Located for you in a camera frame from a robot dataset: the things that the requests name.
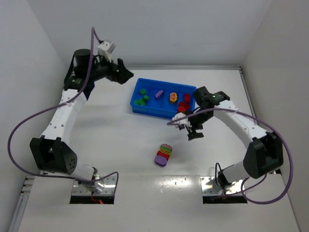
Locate red flower lego brick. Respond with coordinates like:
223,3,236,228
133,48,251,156
177,101,190,113

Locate green curved lego brick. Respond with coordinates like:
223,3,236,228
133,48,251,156
134,99,147,106

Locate yellow printed lego brick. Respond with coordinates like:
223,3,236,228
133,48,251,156
169,92,178,104

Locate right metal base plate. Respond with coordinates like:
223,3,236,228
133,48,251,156
200,176,243,197

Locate blue divided plastic bin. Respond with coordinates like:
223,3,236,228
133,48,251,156
130,78,197,119

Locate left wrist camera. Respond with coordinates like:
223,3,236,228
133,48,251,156
97,40,116,62

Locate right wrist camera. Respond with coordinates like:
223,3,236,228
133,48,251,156
172,112,192,130

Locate purple rounded lego brick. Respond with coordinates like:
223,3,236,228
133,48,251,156
154,155,168,167

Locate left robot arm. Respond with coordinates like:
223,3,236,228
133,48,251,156
29,49,134,194

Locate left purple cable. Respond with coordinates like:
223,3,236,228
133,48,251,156
7,27,119,182

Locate burger printed lego brick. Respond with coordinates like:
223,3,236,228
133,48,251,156
159,144,172,155

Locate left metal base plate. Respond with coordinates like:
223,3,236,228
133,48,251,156
71,174,117,197

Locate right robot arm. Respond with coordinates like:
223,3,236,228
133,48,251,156
185,87,283,188

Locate red round lego brick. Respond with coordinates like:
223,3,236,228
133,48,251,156
183,93,191,104

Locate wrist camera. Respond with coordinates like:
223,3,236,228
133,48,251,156
172,112,192,130
97,40,116,62

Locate metal base plate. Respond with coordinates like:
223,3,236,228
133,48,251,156
71,174,117,197
200,176,243,197

